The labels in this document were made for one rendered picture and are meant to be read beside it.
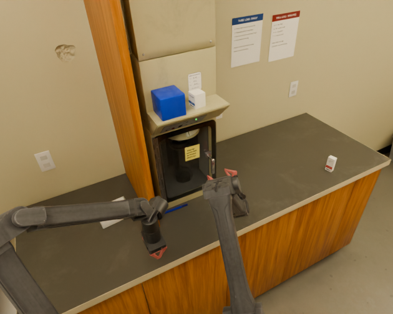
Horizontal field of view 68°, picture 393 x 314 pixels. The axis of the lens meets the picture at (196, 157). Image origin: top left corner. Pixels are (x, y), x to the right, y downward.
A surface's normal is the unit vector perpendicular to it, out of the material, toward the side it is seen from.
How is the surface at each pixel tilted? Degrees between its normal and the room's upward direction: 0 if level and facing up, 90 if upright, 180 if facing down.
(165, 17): 90
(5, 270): 62
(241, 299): 47
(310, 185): 0
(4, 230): 57
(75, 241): 0
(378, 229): 0
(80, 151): 90
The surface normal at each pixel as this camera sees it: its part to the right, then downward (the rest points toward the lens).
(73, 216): 0.78, -0.25
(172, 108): 0.46, 0.51
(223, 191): -0.24, -0.12
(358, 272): -0.04, -0.80
